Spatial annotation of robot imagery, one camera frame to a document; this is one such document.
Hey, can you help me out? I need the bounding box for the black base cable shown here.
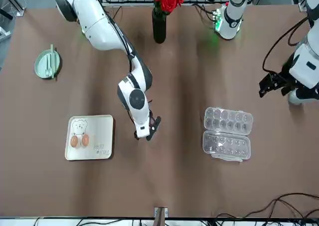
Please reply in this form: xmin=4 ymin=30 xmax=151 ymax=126
xmin=193 ymin=3 xmax=216 ymax=31

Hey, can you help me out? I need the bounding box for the aluminium frame rail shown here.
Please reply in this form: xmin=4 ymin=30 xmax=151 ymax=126
xmin=101 ymin=0 xmax=230 ymax=7

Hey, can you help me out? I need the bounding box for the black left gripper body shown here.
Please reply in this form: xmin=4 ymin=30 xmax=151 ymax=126
xmin=273 ymin=66 xmax=299 ymax=97

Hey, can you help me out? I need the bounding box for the clear plastic egg carton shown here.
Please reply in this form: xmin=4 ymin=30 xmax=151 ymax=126
xmin=202 ymin=106 xmax=254 ymax=162

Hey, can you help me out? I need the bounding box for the pale green round plate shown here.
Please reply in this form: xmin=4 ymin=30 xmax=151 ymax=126
xmin=34 ymin=48 xmax=62 ymax=80

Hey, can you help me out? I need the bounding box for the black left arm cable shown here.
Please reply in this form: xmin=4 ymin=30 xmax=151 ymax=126
xmin=262 ymin=15 xmax=311 ymax=74

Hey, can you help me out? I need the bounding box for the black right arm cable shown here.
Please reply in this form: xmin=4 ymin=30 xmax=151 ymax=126
xmin=106 ymin=10 xmax=157 ymax=112

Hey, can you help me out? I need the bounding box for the black desk cable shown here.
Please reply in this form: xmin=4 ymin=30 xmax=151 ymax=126
xmin=214 ymin=192 xmax=319 ymax=221

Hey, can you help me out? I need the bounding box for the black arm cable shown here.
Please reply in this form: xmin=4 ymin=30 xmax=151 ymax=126
xmin=106 ymin=10 xmax=157 ymax=112
xmin=262 ymin=15 xmax=311 ymax=74

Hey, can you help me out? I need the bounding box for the black cylindrical vase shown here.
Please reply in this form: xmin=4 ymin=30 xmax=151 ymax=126
xmin=152 ymin=7 xmax=167 ymax=44

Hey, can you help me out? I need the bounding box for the cream tray with bear print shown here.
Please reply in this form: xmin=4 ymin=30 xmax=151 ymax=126
xmin=64 ymin=114 xmax=114 ymax=161

